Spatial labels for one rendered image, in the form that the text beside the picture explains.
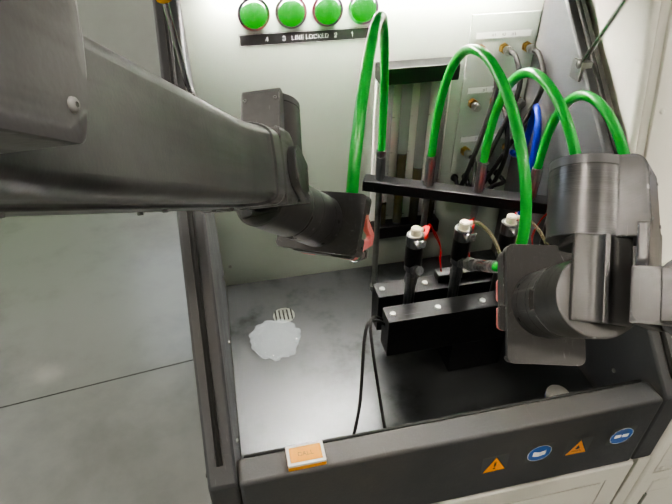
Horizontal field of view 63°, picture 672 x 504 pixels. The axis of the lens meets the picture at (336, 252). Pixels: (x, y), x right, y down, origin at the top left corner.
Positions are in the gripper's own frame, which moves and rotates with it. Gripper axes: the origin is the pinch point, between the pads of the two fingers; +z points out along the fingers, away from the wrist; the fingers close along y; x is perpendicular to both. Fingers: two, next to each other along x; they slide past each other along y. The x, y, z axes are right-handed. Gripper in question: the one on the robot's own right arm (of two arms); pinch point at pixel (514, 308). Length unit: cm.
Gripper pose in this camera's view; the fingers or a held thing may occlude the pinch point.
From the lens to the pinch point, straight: 58.7
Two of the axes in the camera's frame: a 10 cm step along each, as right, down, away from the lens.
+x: -10.0, -0.3, 0.4
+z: 0.3, 1.4, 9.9
